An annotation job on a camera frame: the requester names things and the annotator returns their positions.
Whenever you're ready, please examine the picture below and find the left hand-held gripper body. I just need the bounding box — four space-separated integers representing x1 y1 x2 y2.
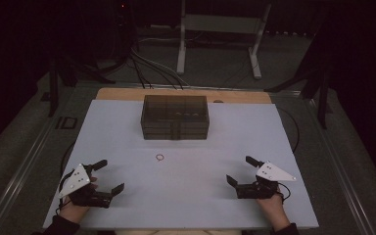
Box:
58 163 114 209

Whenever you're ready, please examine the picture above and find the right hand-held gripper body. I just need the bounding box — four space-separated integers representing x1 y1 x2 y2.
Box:
235 161 298 200

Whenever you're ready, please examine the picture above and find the dark transparent drawer box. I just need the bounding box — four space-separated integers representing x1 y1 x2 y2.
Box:
140 94 211 141

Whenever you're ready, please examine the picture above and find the person's right hand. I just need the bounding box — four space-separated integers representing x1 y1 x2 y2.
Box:
256 192 292 232

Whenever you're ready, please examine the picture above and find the person's left hand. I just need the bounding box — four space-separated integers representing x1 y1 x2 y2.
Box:
58 198 92 225

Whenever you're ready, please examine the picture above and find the light blue board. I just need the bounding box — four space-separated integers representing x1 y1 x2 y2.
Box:
42 99 320 230

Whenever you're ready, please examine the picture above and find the person's light clothing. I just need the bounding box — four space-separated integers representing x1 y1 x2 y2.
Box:
115 229 243 235

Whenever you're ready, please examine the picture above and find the black tripod stand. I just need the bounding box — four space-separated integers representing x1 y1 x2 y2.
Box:
263 19 336 130
47 57 117 118

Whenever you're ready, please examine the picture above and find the white metal stand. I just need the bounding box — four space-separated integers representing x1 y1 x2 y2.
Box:
175 0 272 80

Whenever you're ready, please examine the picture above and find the left hand-held gripper cable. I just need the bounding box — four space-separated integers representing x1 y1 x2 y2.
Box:
56 170 76 214

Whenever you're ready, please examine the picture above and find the hand-held gripper cable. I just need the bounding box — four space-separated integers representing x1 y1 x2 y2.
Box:
56 170 76 214
276 181 292 204

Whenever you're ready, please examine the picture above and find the thin black cable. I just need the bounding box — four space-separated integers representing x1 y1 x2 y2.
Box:
60 140 77 179
275 106 301 155

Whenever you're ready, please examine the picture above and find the right hand-held gripper cable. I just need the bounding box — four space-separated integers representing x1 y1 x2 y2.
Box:
276 181 292 204

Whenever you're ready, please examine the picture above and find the metal floor rail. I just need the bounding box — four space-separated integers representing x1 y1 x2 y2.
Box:
0 114 60 235
306 97 376 235

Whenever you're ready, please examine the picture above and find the bundle of floor cables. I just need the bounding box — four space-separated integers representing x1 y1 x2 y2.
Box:
129 36 190 91

